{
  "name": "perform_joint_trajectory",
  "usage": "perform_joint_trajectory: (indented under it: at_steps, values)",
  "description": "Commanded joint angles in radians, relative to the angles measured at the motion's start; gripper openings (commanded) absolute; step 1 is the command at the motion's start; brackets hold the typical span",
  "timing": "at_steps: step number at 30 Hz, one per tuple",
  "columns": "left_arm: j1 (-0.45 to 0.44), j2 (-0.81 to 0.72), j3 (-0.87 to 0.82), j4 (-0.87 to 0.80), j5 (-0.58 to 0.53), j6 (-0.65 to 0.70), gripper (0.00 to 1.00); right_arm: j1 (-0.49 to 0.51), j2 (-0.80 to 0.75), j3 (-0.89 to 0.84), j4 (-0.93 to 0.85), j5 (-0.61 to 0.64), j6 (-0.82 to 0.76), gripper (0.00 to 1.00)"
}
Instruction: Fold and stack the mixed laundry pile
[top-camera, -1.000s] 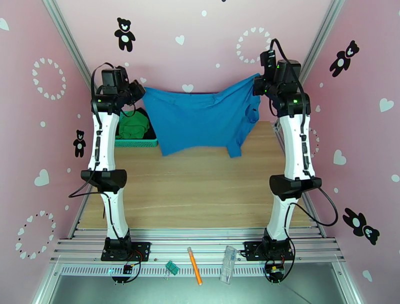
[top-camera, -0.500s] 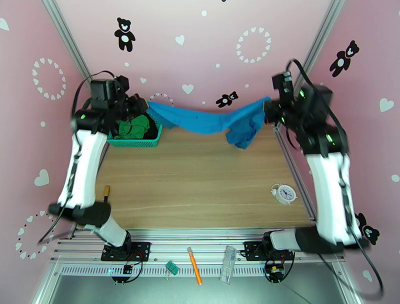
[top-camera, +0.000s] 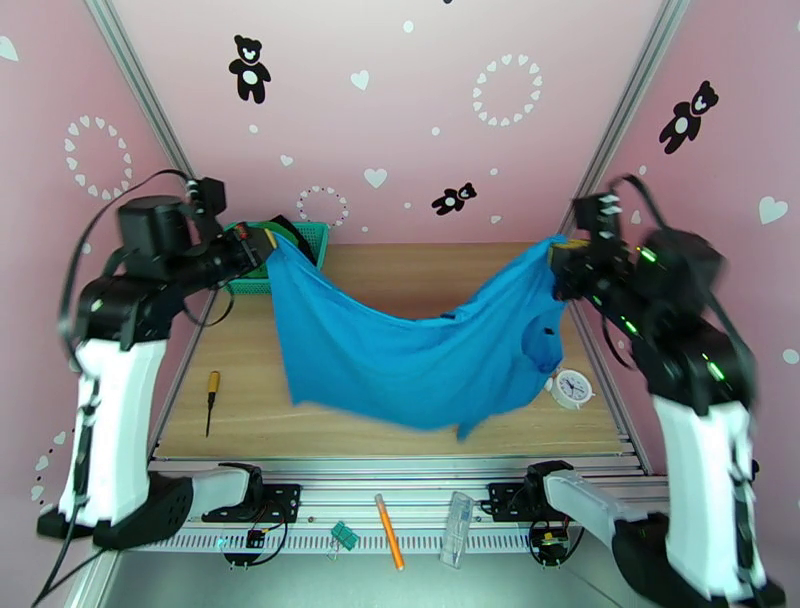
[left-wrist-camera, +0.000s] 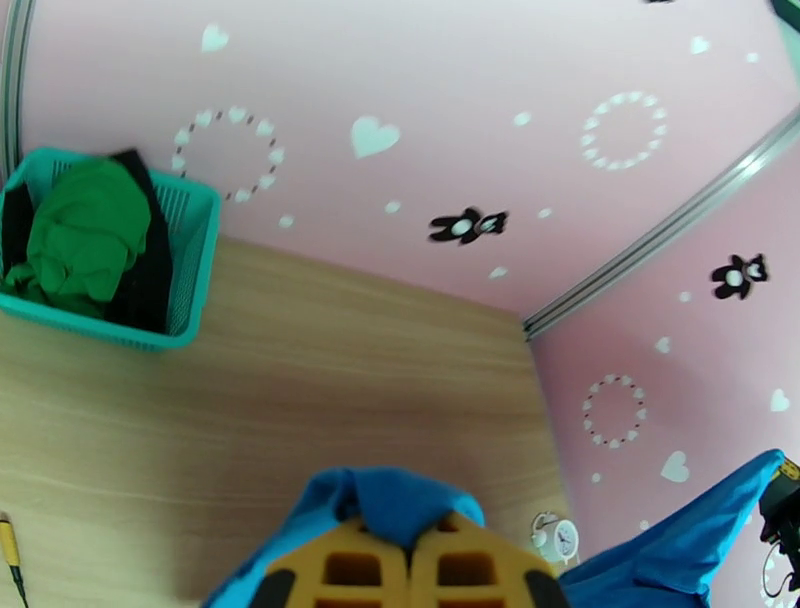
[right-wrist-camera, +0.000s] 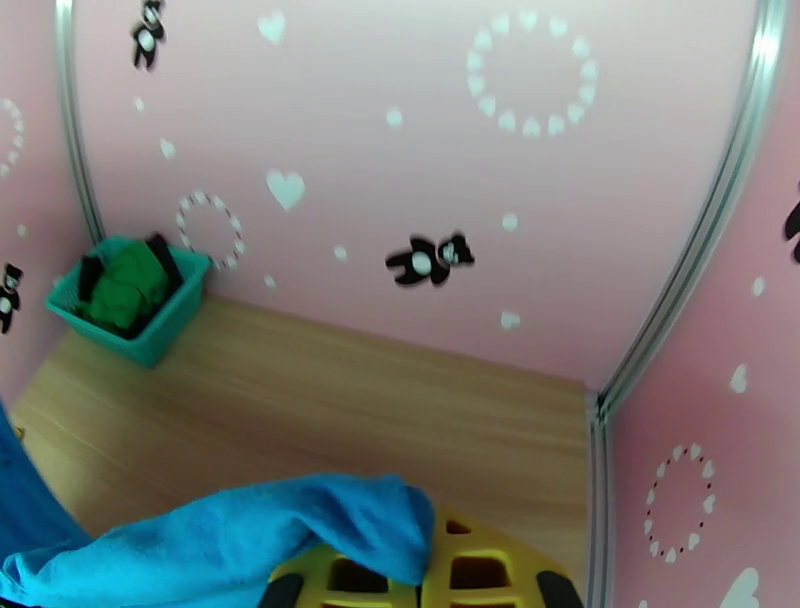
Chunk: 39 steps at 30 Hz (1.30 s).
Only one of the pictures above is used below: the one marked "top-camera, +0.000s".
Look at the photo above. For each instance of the clear plastic case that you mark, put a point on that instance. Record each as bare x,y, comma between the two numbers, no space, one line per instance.
456,531

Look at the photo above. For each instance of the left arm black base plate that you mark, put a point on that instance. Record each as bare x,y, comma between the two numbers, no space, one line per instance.
281,497

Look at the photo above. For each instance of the white alarm clock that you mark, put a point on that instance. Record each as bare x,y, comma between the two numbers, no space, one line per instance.
572,389

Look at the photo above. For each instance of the circuit board with yellow connector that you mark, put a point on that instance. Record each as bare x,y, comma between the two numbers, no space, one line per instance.
550,542

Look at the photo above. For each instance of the black garment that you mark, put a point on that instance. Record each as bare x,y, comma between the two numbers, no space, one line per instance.
300,240

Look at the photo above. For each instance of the green binder clip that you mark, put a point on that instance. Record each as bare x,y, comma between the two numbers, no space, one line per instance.
340,530
350,542

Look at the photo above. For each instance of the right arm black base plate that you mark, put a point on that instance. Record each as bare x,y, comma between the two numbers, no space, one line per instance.
506,497

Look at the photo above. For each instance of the teal plastic basket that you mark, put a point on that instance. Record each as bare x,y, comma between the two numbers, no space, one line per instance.
315,240

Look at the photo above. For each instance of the blue t-shirt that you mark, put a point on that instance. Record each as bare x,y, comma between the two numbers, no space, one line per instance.
387,362

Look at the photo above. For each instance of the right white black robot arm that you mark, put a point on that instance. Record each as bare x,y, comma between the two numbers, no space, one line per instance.
700,475

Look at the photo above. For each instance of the aluminium base frame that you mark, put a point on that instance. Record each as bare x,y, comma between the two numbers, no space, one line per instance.
406,481

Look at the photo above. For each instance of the large tilted bear sticker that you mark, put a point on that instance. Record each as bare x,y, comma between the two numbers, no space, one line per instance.
670,144

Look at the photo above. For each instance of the orange pen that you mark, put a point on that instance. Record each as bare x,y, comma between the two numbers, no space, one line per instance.
389,531

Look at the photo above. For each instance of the small black circuit board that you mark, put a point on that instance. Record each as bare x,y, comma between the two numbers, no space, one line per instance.
254,539

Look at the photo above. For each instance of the aluminium frame post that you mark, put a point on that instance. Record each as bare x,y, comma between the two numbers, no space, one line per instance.
156,119
620,119

